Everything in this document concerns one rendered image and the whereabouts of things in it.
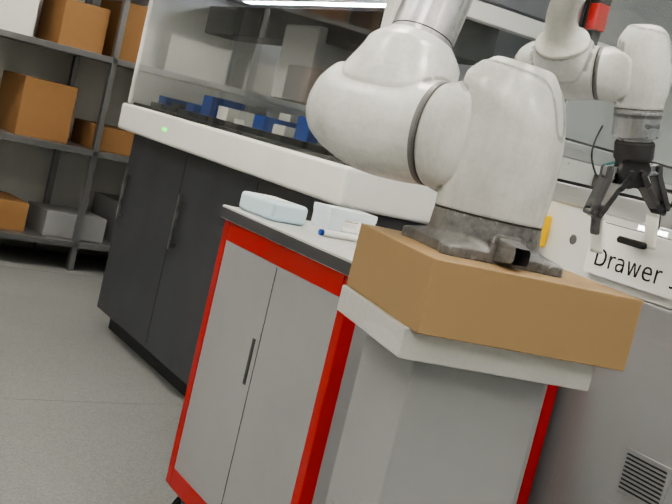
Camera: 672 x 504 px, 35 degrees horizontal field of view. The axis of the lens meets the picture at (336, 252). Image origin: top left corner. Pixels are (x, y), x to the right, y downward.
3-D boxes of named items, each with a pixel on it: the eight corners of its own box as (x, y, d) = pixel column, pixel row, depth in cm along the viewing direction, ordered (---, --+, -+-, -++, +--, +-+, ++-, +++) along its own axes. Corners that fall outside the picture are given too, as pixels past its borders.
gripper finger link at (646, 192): (625, 172, 206) (629, 167, 206) (648, 213, 211) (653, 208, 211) (639, 175, 203) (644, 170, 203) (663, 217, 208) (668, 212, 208)
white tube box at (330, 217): (326, 229, 246) (331, 207, 245) (309, 222, 253) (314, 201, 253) (372, 238, 252) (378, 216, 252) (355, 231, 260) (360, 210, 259)
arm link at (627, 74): (672, 109, 204) (603, 104, 210) (682, 26, 201) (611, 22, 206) (661, 112, 195) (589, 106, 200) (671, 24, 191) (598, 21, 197)
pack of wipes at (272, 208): (306, 227, 239) (310, 207, 239) (270, 221, 234) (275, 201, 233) (271, 214, 251) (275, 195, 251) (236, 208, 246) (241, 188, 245)
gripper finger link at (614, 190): (637, 175, 202) (634, 170, 202) (603, 220, 201) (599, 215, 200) (623, 172, 206) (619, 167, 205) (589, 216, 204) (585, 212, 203)
